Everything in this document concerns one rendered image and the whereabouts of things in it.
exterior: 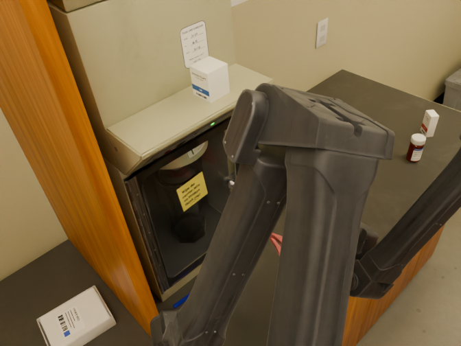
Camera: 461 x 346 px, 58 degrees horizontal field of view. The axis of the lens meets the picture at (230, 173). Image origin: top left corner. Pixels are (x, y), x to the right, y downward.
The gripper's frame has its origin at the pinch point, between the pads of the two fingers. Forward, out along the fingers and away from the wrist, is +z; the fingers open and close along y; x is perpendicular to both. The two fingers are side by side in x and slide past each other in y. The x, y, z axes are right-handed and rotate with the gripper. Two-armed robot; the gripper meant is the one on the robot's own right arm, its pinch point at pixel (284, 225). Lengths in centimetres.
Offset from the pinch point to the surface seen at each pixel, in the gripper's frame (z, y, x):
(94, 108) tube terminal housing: 15, 33, -39
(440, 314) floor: -17, -93, 110
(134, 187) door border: 13.2, 29.7, -21.2
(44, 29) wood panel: 2, 40, -57
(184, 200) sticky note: 14.4, 18.3, -10.6
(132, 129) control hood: 9.3, 28.9, -35.8
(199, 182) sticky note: 14.4, 13.4, -12.9
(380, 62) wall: 67, -148, 20
